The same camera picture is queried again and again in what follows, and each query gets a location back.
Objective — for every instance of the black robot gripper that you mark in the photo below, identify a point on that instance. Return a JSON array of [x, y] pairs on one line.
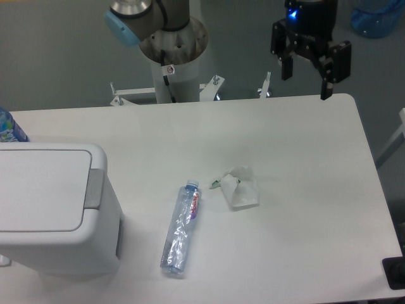
[[306, 31]]

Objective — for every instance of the white frame at right edge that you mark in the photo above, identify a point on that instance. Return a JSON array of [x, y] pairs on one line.
[[392, 145]]

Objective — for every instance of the crumpled white paper wrapper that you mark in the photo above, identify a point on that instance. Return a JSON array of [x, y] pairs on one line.
[[239, 187]]

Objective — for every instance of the blue labelled bottle at left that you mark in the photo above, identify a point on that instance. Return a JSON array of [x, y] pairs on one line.
[[10, 130]]

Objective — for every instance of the crushed clear plastic bottle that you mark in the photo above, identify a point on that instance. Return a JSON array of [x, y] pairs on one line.
[[181, 228]]

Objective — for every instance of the black device at table edge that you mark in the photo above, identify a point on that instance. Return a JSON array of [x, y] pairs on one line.
[[394, 272]]

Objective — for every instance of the white trash can lid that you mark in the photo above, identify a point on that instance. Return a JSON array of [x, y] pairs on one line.
[[43, 190]]

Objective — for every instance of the white trash can body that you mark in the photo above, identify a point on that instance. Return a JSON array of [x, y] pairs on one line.
[[92, 248]]

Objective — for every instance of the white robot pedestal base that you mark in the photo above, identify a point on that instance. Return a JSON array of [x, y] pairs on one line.
[[174, 60]]

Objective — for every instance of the blue water jug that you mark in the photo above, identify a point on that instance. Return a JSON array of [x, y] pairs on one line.
[[375, 19]]

